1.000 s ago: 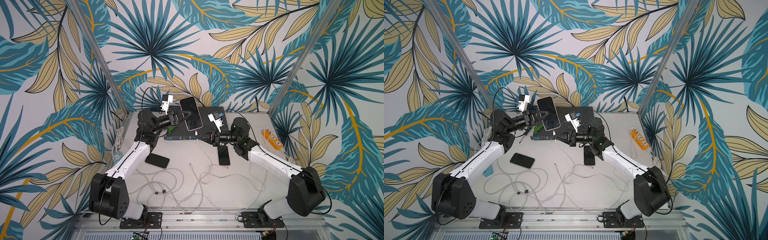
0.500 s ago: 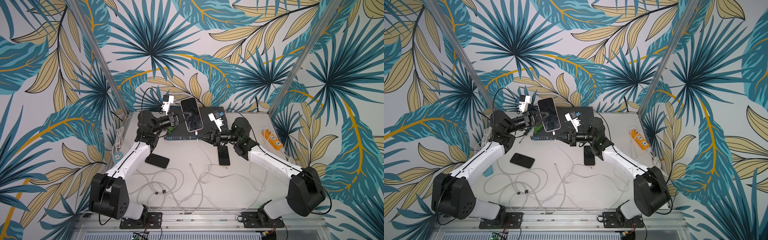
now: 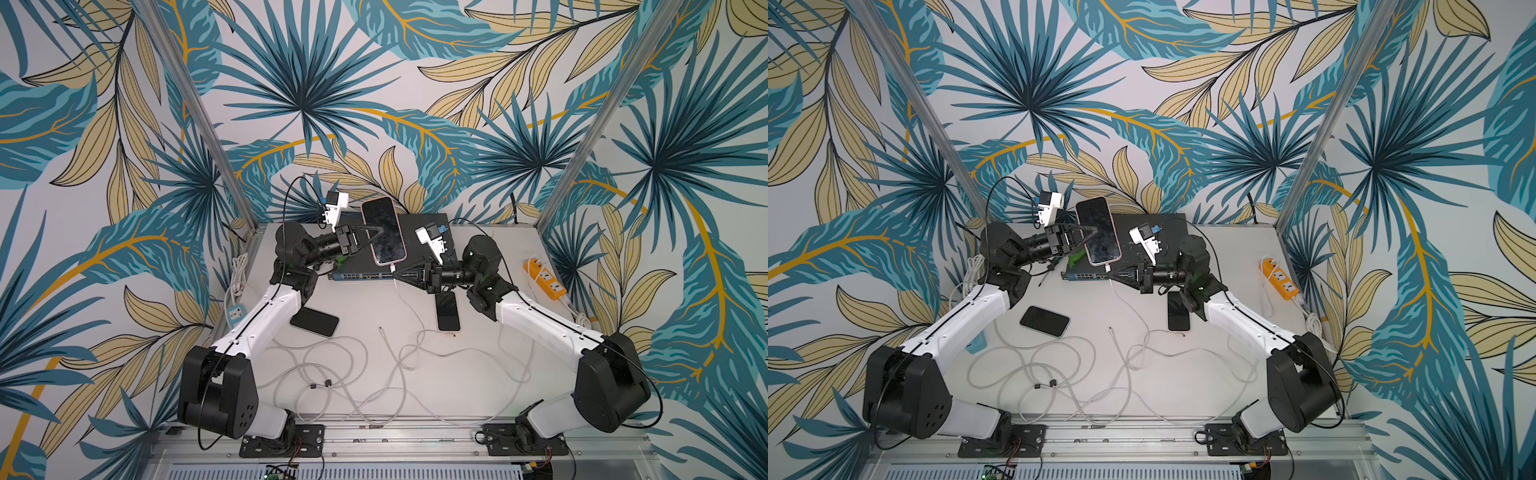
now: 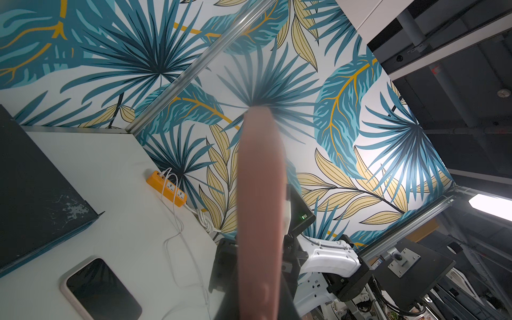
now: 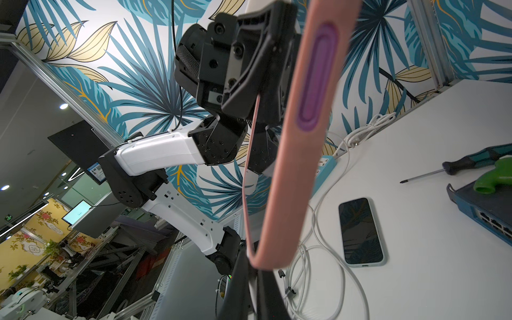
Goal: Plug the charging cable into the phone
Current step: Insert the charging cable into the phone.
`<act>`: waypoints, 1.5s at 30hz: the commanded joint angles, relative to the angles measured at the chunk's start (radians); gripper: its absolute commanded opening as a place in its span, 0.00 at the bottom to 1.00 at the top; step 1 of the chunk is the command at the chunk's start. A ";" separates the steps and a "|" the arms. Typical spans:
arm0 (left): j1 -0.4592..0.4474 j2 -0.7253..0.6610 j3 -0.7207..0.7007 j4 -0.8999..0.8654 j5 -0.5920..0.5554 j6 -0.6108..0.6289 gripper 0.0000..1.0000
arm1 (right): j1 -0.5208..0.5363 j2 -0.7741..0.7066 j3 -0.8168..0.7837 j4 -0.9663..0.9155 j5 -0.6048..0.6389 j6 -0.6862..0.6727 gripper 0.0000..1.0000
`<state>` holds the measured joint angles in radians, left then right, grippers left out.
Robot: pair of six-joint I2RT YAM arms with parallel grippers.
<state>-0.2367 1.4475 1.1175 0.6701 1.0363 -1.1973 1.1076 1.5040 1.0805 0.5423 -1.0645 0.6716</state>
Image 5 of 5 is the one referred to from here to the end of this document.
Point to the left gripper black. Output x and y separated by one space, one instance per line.
243 64

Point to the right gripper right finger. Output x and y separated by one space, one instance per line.
270 305

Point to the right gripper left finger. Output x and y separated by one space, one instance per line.
237 303

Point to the phone with pink case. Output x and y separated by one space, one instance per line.
320 60

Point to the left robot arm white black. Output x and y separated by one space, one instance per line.
143 173

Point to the phone with light blue case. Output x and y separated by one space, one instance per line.
362 245

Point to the light blue power strip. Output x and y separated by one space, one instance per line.
325 166

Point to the green plastic hammer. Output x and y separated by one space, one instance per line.
490 181

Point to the grey network switch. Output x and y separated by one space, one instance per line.
492 212

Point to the green handled screwdriver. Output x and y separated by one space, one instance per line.
484 158

